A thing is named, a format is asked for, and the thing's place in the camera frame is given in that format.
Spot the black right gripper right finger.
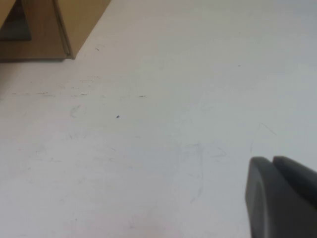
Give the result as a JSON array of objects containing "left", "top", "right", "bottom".
[{"left": 273, "top": 155, "right": 317, "bottom": 201}]

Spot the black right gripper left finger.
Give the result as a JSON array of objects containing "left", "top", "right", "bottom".
[{"left": 245, "top": 156, "right": 317, "bottom": 238}]

